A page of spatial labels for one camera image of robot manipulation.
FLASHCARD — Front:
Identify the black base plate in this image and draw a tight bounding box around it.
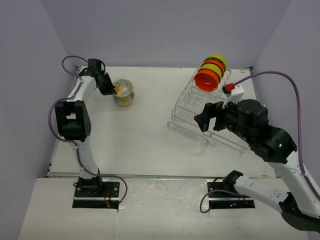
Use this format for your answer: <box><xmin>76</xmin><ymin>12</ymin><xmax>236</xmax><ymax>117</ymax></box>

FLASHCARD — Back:
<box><xmin>72</xmin><ymin>177</ymin><xmax>120</xmax><ymax>210</ymax></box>
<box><xmin>207</xmin><ymin>180</ymin><xmax>256</xmax><ymax>210</ymax></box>

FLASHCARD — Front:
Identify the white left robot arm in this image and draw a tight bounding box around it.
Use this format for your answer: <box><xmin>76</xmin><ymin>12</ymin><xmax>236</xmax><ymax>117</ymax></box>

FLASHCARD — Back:
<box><xmin>53</xmin><ymin>58</ymin><xmax>117</xmax><ymax>199</ymax></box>

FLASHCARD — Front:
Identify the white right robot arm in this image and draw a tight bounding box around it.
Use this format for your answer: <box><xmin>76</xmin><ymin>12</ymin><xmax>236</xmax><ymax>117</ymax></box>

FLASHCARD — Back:
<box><xmin>194</xmin><ymin>99</ymin><xmax>320</xmax><ymax>232</ymax></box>

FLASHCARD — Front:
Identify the orange plastic bowl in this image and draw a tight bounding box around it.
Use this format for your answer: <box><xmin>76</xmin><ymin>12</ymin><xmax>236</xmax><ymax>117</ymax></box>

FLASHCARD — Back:
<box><xmin>194</xmin><ymin>69</ymin><xmax>220</xmax><ymax>92</ymax></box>
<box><xmin>202</xmin><ymin>59</ymin><xmax>225</xmax><ymax>74</ymax></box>

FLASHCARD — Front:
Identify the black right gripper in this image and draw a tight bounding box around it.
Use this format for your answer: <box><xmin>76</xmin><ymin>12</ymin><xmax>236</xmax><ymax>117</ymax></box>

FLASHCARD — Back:
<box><xmin>194</xmin><ymin>94</ymin><xmax>254</xmax><ymax>143</ymax></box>

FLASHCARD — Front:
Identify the white wire dish rack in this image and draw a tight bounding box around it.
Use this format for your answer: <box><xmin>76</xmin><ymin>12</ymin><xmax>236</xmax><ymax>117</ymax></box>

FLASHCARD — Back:
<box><xmin>167</xmin><ymin>66</ymin><xmax>249</xmax><ymax>155</ymax></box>

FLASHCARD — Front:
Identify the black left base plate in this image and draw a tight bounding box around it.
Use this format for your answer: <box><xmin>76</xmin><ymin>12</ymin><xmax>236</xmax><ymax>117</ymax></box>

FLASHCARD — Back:
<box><xmin>72</xmin><ymin>177</ymin><xmax>120</xmax><ymax>210</ymax></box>

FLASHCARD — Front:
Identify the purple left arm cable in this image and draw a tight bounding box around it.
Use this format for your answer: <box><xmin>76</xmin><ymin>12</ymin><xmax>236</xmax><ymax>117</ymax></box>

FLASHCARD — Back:
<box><xmin>47</xmin><ymin>55</ymin><xmax>128</xmax><ymax>207</ymax></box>

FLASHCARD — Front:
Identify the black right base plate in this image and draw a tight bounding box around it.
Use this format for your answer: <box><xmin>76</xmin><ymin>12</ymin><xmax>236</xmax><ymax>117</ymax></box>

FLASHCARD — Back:
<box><xmin>207</xmin><ymin>180</ymin><xmax>256</xmax><ymax>210</ymax></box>

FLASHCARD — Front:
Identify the white patterned bowl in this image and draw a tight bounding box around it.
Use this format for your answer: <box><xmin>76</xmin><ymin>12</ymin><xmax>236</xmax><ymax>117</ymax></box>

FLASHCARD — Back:
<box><xmin>113</xmin><ymin>79</ymin><xmax>135</xmax><ymax>107</ymax></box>

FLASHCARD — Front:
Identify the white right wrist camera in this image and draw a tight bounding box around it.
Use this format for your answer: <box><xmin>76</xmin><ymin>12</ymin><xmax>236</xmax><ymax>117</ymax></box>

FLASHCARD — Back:
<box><xmin>222</xmin><ymin>84</ymin><xmax>245</xmax><ymax>109</ymax></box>

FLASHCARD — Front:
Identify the yellow-green plastic bowl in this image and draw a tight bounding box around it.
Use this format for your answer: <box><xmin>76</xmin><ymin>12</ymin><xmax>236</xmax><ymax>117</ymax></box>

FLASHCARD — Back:
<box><xmin>206</xmin><ymin>53</ymin><xmax>228</xmax><ymax>71</ymax></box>
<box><xmin>198</xmin><ymin>63</ymin><xmax>223</xmax><ymax>78</ymax></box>

